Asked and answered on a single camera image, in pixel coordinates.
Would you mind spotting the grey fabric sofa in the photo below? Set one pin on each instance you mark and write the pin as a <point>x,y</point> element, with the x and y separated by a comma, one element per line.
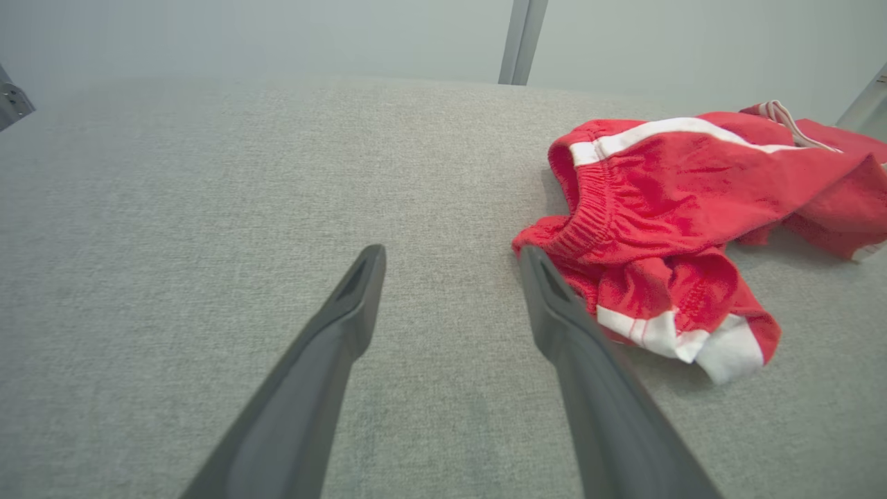
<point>208,208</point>

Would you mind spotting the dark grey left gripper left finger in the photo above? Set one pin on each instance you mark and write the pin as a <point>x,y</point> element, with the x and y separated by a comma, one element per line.
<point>298,409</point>

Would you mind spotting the grey metal bracket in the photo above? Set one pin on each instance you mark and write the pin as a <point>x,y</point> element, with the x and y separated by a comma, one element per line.
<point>12,102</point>

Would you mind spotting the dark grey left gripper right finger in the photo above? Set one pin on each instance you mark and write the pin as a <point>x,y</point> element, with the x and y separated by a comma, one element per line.
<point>617,416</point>

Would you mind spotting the aluminium partition post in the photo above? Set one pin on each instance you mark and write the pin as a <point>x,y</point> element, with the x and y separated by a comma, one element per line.
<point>866,107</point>
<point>521,41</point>

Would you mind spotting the red shorts with white stripes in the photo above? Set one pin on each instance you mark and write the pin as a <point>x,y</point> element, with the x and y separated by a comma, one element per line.
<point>679,194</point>

